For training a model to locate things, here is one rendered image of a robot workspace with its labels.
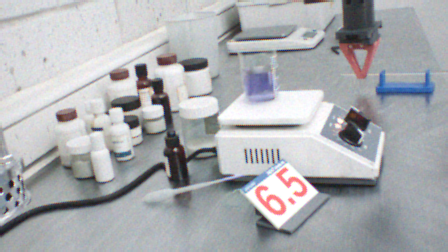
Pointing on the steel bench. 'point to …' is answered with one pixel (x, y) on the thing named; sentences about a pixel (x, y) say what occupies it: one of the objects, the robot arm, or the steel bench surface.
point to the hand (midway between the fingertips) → (361, 74)
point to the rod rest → (405, 85)
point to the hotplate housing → (294, 151)
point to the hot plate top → (290, 101)
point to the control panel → (347, 143)
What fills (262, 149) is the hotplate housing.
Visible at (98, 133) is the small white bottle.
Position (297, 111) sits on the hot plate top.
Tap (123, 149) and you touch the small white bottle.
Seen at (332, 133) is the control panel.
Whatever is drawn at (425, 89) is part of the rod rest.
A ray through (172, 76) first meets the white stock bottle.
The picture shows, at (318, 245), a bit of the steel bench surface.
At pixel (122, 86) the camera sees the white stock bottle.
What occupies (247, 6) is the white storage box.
